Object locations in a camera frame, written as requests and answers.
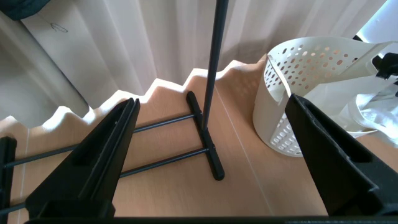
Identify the beige curtain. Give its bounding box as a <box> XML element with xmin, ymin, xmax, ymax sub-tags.
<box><xmin>0</xmin><ymin>0</ymin><xmax>388</xmax><ymax>129</ymax></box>

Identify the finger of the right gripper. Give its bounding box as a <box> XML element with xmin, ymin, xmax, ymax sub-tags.
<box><xmin>372</xmin><ymin>52</ymin><xmax>398</xmax><ymax>80</ymax></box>

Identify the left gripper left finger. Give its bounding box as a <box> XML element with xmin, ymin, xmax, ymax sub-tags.
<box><xmin>24</xmin><ymin>97</ymin><xmax>141</xmax><ymax>219</ymax></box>

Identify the white garment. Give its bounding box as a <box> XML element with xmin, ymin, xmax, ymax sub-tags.
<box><xmin>306</xmin><ymin>73</ymin><xmax>398</xmax><ymax>147</ymax></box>

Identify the black clothes rack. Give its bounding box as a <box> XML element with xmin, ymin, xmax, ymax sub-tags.
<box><xmin>0</xmin><ymin>0</ymin><xmax>230</xmax><ymax>219</ymax></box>

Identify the white laundry basket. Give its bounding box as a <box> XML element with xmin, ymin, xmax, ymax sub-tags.
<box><xmin>252</xmin><ymin>36</ymin><xmax>398</xmax><ymax>157</ymax></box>

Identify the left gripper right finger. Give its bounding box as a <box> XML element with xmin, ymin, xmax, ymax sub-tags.
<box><xmin>284</xmin><ymin>93</ymin><xmax>398</xmax><ymax>217</ymax></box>

